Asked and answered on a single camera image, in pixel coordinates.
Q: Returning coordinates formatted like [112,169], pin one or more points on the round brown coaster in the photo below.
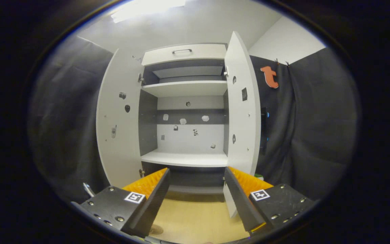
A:
[156,229]

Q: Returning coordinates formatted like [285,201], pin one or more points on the white grey cabinet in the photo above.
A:
[188,139]

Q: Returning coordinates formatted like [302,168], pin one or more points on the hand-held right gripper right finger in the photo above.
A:
[239,203]

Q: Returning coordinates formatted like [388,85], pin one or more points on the ceiling light panel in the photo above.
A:
[147,8]

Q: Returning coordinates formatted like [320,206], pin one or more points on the black backdrop cloth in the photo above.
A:
[317,135]

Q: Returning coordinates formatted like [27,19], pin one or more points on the white cabinet shelf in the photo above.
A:
[185,88]
[185,158]

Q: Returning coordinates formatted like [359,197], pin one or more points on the white cabinet drawer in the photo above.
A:
[205,52]

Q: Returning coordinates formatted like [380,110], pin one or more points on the white cabinet door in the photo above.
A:
[245,135]
[120,74]

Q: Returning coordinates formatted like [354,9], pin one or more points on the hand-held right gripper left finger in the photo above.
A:
[154,200]

